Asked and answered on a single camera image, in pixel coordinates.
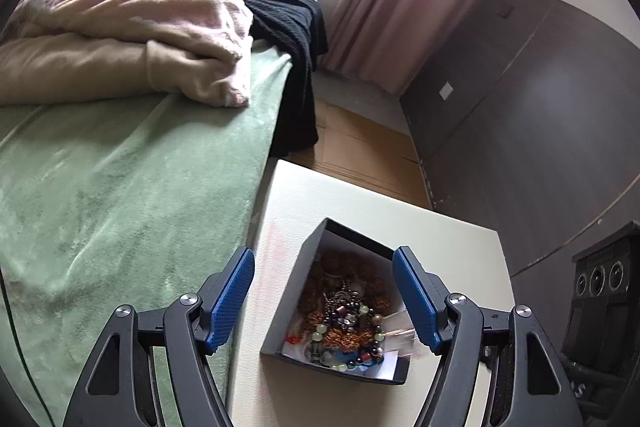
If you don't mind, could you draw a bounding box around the black and jade bead bracelet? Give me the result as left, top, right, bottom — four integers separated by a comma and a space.
304, 296, 388, 373

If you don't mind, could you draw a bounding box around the brown rudraksha bead bracelet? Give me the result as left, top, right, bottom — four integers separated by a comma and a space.
297, 250, 394, 353

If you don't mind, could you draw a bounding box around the black jewelry box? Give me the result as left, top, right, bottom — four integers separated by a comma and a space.
260, 218, 410, 386

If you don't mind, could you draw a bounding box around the silver chain necklace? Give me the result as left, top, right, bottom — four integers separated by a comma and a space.
319, 281, 367, 333

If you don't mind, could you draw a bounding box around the clear plastic bag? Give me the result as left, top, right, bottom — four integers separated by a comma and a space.
382, 309, 433, 359

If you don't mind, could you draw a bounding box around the green bed blanket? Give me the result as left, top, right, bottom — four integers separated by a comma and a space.
1, 36, 292, 426

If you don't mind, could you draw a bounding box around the pink fleece blanket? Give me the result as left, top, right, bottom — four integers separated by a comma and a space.
1, 0, 253, 107

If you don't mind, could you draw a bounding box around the black knitted garment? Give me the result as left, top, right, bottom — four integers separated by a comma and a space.
243, 0, 329, 157

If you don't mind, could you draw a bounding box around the white wall switch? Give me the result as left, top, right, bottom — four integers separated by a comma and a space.
439, 82, 454, 101

